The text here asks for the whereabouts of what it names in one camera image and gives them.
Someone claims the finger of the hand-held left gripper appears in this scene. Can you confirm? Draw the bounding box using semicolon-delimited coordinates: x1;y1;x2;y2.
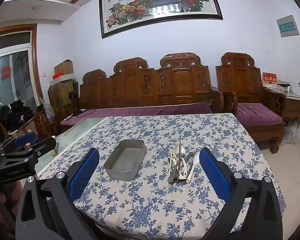
26;137;57;158
0;131;39;155

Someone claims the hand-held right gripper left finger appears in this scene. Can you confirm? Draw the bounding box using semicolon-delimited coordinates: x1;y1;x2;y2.
15;147;100;240

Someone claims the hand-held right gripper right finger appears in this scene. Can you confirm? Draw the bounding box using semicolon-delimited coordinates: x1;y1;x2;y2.
199;148;283;240

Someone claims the small white spoon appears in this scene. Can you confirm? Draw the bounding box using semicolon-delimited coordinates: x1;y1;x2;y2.
186;151;201;182

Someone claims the large steel spoon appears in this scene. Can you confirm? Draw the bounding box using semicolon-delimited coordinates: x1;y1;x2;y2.
167;145;187;183

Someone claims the large white plastic ladle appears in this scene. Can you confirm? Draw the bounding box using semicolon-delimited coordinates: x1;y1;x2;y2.
170;150;190;180

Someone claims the rectangular metal tray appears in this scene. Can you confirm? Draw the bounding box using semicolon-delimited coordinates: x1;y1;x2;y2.
104;139;147;181

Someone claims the beige chopstick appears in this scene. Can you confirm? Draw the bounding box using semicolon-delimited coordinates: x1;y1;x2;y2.
177;141;182;178

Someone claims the person's left hand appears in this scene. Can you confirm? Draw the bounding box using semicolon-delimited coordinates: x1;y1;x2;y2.
0;187;19;220

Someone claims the round-backed wooden chair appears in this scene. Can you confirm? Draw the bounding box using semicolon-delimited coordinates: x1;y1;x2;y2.
16;107;62;140

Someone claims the pile of black bags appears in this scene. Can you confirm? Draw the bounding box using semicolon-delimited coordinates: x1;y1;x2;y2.
0;99;34;133

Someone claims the clear plastic bag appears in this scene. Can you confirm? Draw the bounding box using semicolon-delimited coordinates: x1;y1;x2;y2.
44;102;56;120

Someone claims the large cardboard box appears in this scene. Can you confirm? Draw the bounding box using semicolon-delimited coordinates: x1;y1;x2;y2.
49;82;75;110

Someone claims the black standing fan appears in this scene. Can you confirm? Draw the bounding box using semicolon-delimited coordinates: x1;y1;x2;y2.
68;90;84;117

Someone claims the blue floral tablecloth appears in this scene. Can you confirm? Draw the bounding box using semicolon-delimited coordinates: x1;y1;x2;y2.
36;113;287;240

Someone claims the red window decoration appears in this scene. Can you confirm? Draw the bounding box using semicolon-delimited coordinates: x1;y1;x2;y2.
0;65;12;78

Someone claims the purple armchair cushion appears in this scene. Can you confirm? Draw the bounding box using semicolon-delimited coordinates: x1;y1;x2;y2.
236;102;283;127

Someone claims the small cardboard box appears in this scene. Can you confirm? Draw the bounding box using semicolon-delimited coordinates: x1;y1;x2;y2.
54;59;74;75

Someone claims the purple sofa cushion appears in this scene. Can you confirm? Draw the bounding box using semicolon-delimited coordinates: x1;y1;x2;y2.
61;102;213;127

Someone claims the white plastic bag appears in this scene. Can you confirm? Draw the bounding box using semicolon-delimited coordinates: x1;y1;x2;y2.
282;120;300;144

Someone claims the carved wooden sofa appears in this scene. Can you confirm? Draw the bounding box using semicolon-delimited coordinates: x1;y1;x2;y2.
79;52;224;114

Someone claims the carved wooden armchair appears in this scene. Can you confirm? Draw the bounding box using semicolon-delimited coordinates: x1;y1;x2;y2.
215;52;287;154

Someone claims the wooden side table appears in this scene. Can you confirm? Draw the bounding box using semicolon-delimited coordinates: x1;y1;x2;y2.
277;90;300;128

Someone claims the red gift box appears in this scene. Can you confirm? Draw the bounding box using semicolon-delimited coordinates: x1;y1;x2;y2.
262;72;278;88

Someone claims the framed peacock flower painting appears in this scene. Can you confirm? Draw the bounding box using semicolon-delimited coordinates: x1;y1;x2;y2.
99;0;223;39

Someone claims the wooden door frame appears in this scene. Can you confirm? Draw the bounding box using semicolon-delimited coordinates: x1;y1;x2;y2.
0;24;43;105

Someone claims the grey wall electrical panel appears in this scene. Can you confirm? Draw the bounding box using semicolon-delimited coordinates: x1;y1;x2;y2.
276;15;300;38

